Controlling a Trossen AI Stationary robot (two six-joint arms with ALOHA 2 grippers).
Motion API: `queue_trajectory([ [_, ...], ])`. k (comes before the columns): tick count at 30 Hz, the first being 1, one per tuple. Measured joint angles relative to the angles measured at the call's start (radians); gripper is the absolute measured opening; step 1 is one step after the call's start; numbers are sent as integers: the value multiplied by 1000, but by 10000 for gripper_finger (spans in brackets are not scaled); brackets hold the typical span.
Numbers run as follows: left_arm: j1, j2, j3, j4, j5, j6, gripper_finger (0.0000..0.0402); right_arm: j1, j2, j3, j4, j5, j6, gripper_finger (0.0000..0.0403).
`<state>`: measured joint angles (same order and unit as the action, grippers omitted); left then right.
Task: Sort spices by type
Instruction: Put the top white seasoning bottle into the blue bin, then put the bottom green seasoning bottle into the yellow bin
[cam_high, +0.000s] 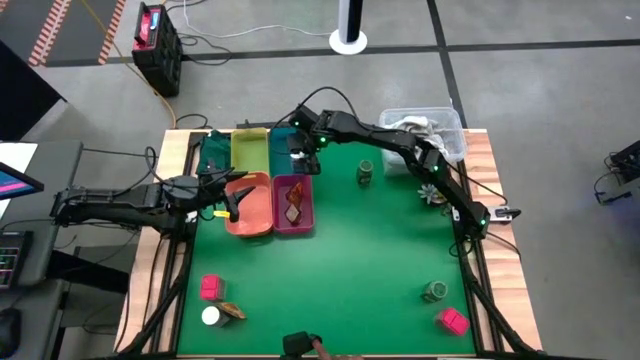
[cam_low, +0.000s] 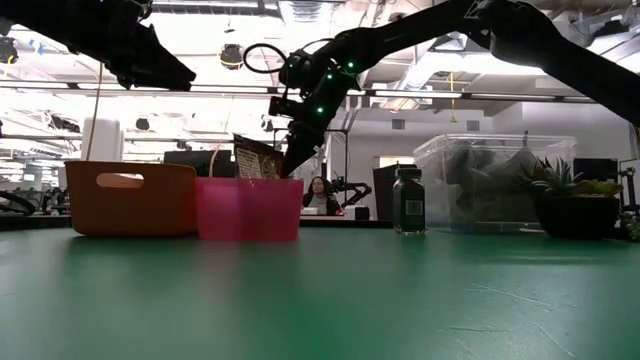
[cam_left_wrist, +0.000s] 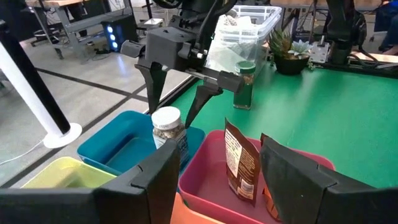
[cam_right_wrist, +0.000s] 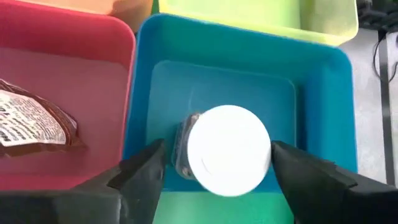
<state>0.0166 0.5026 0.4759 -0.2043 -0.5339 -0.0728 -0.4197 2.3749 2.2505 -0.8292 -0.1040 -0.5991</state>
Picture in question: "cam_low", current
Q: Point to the black hanging ceiling speaker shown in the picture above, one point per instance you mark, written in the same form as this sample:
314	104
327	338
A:
231	56

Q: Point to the black monitor back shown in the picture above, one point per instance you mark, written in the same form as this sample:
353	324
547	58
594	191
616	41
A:
385	192

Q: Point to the black benchtop robot arm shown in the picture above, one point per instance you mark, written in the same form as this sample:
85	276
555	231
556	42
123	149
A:
352	192

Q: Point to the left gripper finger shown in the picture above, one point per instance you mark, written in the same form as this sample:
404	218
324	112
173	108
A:
160	70

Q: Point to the person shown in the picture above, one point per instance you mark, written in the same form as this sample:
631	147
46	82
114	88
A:
319	197

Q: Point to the green-lid spice jar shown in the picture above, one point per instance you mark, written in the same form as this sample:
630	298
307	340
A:
409	205

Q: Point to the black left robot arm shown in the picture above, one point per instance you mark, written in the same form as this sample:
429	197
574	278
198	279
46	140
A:
45	20

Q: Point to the white round pillar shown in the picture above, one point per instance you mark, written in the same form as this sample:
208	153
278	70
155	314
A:
105	142

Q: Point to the succulents in black pot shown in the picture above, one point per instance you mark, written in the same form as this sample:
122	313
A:
575	217

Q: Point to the pink plastic bin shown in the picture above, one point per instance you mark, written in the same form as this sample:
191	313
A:
250	212

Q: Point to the black computer monitor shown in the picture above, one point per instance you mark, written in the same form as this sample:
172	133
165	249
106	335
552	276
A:
595	169
197	162

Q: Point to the clear plastic storage box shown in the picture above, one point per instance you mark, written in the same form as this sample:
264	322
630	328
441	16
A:
450	150

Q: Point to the crumpled grey cloth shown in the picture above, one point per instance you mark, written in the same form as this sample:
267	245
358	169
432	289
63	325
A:
490	192

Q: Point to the orange plastic bin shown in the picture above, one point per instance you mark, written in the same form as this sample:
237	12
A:
135	210

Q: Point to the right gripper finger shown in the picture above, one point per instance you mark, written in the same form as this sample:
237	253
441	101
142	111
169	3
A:
302	150

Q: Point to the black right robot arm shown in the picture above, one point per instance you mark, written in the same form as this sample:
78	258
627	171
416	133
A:
525	30

